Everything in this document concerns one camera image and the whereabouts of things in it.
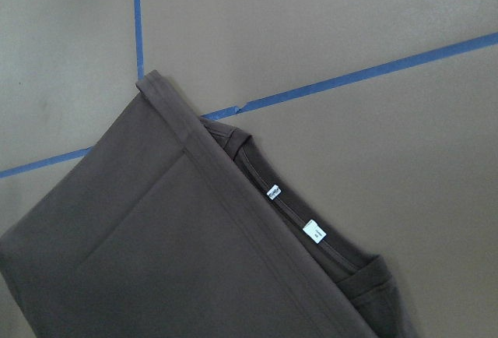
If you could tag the brown t-shirt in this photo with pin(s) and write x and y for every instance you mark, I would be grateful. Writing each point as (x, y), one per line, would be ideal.
(176, 226)

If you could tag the brown paper table cover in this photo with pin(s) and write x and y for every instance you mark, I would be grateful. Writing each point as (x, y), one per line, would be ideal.
(381, 114)

